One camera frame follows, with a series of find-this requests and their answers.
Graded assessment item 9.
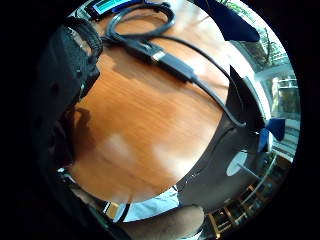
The device with blue-green screen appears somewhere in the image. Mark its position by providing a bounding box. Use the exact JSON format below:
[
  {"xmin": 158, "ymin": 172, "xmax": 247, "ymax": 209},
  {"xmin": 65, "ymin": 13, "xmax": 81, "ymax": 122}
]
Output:
[{"xmin": 90, "ymin": 0, "xmax": 135, "ymax": 15}]

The dark blue chair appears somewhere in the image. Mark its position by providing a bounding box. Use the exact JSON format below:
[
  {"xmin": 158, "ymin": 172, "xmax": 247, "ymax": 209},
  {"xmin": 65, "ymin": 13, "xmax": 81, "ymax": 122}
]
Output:
[{"xmin": 193, "ymin": 0, "xmax": 261, "ymax": 43}]

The black chair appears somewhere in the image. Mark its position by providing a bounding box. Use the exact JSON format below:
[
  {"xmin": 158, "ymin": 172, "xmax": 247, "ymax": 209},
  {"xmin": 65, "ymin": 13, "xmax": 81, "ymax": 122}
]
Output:
[{"xmin": 225, "ymin": 64, "xmax": 268, "ymax": 135}]

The the person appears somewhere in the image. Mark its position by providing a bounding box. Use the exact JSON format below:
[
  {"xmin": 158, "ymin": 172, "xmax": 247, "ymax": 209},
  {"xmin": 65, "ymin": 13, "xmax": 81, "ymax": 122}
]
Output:
[{"xmin": 124, "ymin": 186, "xmax": 183, "ymax": 224}]

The white round table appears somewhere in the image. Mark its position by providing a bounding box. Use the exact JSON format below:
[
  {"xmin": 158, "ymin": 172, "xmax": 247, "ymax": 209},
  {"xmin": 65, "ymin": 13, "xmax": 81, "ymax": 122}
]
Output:
[{"xmin": 225, "ymin": 150, "xmax": 262, "ymax": 181}]

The small blue chair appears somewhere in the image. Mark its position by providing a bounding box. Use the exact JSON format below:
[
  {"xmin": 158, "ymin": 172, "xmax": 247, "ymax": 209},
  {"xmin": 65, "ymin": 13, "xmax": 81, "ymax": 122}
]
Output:
[{"xmin": 259, "ymin": 117, "xmax": 287, "ymax": 153}]

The wooden shelf rack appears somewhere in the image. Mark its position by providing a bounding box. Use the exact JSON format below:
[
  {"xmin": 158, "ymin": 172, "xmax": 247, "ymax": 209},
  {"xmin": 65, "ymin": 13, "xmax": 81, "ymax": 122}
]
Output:
[{"xmin": 205, "ymin": 181, "xmax": 271, "ymax": 238}]

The black cable with silver plug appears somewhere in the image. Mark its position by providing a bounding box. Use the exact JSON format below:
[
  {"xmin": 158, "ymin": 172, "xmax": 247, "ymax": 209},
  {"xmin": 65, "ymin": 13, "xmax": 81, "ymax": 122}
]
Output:
[{"xmin": 105, "ymin": 1, "xmax": 177, "ymax": 64}]

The black cable with socket end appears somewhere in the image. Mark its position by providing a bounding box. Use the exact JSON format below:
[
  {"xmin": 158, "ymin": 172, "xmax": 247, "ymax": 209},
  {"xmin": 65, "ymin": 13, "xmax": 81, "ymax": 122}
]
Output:
[{"xmin": 159, "ymin": 52, "xmax": 248, "ymax": 129}]

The thin black cable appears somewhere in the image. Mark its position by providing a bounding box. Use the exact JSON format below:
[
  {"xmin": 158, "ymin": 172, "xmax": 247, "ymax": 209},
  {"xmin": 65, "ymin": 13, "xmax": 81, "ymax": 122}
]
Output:
[{"xmin": 156, "ymin": 34, "xmax": 233, "ymax": 79}]

